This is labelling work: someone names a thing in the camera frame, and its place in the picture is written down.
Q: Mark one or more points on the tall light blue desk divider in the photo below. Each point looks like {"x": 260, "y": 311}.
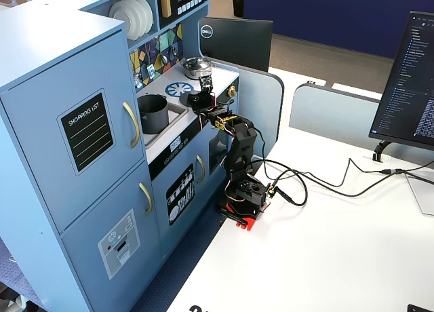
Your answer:
{"x": 261, "y": 105}

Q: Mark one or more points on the black flat device corner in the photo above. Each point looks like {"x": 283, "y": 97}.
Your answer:
{"x": 420, "y": 308}

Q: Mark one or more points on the gold stove knob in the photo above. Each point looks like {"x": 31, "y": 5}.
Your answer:
{"x": 232, "y": 91}

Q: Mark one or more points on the blue toy kitchen unit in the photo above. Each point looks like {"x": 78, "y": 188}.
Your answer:
{"x": 51, "y": 61}

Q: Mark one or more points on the black trash bin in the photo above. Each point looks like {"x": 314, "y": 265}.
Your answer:
{"x": 237, "y": 1}

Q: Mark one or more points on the red robot base clamp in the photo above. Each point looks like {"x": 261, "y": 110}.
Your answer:
{"x": 249, "y": 222}

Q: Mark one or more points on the silver pot glass lid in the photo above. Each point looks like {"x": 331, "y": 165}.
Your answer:
{"x": 195, "y": 63}

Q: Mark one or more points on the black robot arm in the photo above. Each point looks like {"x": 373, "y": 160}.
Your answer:
{"x": 242, "y": 146}

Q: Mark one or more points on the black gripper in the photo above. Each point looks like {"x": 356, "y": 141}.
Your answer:
{"x": 197, "y": 102}

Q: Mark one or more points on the white plate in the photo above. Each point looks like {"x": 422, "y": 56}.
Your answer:
{"x": 150, "y": 15}
{"x": 122, "y": 20}
{"x": 141, "y": 17}

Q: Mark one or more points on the dark gray pot lid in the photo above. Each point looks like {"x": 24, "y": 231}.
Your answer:
{"x": 190, "y": 98}

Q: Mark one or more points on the black Dell monitor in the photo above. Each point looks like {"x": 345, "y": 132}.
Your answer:
{"x": 237, "y": 42}

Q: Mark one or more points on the hanging toy spoon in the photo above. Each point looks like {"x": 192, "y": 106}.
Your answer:
{"x": 174, "y": 51}

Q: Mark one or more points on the gray monitor base plate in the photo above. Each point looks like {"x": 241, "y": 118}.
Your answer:
{"x": 420, "y": 193}

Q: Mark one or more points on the silver toy pot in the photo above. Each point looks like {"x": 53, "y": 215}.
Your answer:
{"x": 193, "y": 73}

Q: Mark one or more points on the monitor with lit screen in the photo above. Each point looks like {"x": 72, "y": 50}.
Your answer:
{"x": 407, "y": 81}

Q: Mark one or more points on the hanging toy spatula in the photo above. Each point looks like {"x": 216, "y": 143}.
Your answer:
{"x": 151, "y": 71}

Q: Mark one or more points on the dark gray toy pot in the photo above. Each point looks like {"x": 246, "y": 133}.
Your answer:
{"x": 154, "y": 118}

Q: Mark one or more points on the low light blue desk divider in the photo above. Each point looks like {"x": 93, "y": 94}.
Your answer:
{"x": 332, "y": 112}

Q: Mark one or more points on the hanging toy ladle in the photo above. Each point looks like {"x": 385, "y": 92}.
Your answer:
{"x": 163, "y": 58}

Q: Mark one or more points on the dark blue office partition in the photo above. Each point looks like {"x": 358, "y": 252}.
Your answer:
{"x": 339, "y": 13}

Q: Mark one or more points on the black toy microwave door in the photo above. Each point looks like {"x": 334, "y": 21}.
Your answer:
{"x": 190, "y": 6}

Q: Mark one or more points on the small wrist camera board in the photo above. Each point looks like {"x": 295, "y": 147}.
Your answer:
{"x": 205, "y": 81}

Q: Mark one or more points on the hanging toy strainer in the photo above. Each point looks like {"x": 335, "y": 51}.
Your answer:
{"x": 137, "y": 78}

